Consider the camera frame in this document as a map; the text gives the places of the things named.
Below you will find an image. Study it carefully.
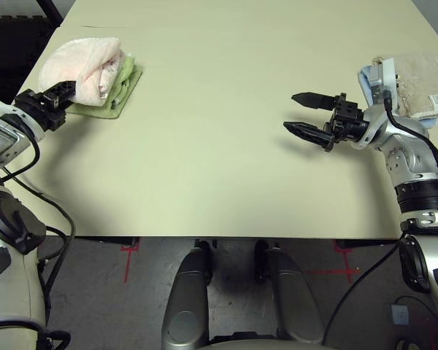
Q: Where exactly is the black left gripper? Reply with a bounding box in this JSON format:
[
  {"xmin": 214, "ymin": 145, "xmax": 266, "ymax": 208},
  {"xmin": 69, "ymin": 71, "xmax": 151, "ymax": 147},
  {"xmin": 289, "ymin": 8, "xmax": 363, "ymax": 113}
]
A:
[{"xmin": 13, "ymin": 79, "xmax": 77, "ymax": 132}]

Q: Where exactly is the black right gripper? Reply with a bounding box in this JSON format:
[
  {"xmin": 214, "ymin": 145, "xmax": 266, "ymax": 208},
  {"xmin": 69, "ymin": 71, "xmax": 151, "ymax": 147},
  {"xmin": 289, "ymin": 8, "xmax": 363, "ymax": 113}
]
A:
[{"xmin": 283, "ymin": 92, "xmax": 370, "ymax": 153}]

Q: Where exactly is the pink terry towel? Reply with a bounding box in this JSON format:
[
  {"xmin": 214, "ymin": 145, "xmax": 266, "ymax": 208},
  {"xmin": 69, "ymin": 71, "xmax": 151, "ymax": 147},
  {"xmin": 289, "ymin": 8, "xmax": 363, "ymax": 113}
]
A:
[{"xmin": 38, "ymin": 36, "xmax": 125, "ymax": 108}]

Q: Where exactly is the green folded towel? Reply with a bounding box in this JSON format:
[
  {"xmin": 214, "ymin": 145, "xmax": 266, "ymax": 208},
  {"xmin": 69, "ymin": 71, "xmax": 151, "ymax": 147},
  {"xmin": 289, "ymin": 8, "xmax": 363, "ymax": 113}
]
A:
[{"xmin": 66, "ymin": 54, "xmax": 144, "ymax": 120}]

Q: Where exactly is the beige folded towel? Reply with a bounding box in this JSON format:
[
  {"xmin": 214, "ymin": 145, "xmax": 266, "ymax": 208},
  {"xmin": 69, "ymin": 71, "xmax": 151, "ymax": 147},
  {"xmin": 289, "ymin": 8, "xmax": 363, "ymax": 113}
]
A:
[{"xmin": 373, "ymin": 53, "xmax": 438, "ymax": 120}]

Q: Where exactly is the black foam floor mat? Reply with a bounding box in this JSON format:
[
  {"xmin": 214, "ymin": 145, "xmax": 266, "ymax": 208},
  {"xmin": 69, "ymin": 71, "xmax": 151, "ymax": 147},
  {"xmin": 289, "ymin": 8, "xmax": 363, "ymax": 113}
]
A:
[{"xmin": 0, "ymin": 14, "xmax": 58, "ymax": 101}]

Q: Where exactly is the grey right robot leg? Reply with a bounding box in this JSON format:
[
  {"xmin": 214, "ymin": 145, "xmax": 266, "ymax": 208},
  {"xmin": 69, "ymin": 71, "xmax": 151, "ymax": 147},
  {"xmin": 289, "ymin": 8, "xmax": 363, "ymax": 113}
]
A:
[{"xmin": 254, "ymin": 238, "xmax": 325, "ymax": 344}]

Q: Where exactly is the grey robot leg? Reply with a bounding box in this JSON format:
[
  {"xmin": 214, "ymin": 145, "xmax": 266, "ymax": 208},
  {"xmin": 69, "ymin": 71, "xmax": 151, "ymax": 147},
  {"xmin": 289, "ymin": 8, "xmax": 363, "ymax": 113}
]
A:
[
  {"xmin": 161, "ymin": 240, "xmax": 215, "ymax": 350},
  {"xmin": 254, "ymin": 238, "xmax": 325, "ymax": 344}
]

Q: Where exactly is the small grey floor box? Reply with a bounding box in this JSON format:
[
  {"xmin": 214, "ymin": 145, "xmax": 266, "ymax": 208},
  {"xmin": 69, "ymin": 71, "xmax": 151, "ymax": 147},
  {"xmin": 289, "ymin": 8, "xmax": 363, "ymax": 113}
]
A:
[{"xmin": 390, "ymin": 304, "xmax": 410, "ymax": 325}]

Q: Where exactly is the grey left robot leg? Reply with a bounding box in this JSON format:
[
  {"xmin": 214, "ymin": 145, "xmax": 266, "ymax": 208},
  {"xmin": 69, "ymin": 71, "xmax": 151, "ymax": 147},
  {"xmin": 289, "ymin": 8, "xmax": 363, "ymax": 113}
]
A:
[{"xmin": 161, "ymin": 240, "xmax": 215, "ymax": 350}]

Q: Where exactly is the beige robot waist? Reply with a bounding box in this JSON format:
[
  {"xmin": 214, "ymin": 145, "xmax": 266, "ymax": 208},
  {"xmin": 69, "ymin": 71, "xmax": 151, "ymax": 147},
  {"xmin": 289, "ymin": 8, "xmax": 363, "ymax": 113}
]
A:
[{"xmin": 200, "ymin": 338, "xmax": 346, "ymax": 350}]

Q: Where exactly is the grey sneaker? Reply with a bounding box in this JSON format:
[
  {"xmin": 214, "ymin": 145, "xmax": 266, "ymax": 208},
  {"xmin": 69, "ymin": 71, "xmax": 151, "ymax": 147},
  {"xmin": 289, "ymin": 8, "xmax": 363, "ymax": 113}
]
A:
[{"xmin": 396, "ymin": 337, "xmax": 423, "ymax": 350}]

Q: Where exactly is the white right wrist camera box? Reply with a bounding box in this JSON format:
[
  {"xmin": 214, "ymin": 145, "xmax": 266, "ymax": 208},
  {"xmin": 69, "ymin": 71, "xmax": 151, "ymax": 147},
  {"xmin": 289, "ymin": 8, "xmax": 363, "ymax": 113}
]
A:
[{"xmin": 353, "ymin": 58, "xmax": 399, "ymax": 149}]

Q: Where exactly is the black metal frame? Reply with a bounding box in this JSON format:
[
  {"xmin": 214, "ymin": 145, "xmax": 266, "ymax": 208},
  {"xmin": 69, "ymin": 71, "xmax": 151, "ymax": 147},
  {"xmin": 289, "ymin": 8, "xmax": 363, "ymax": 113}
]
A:
[{"xmin": 35, "ymin": 0, "xmax": 66, "ymax": 29}]

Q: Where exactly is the black left wrist camera cable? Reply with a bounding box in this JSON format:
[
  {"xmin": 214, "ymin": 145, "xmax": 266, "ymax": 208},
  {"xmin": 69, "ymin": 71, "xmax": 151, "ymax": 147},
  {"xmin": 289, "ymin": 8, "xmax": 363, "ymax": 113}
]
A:
[{"xmin": 0, "ymin": 127, "xmax": 77, "ymax": 350}]

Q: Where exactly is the thin black floor cable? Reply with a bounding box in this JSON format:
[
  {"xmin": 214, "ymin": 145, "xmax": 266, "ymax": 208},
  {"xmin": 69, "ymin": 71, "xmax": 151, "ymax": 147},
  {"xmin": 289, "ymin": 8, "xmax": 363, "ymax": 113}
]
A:
[{"xmin": 393, "ymin": 295, "xmax": 438, "ymax": 350}]

